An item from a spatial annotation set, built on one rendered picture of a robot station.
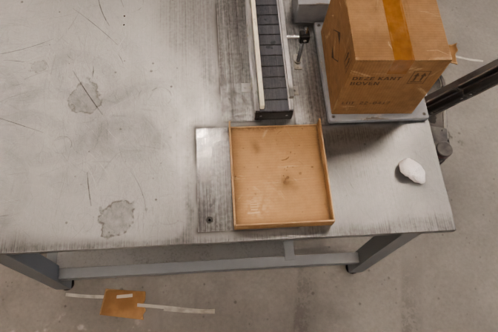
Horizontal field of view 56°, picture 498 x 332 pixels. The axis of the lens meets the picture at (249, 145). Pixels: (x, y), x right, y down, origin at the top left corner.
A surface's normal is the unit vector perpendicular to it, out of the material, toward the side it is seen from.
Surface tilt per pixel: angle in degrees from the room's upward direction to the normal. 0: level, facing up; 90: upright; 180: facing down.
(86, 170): 0
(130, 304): 6
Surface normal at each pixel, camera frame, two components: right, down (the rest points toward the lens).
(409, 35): 0.06, -0.43
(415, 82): 0.04, 0.91
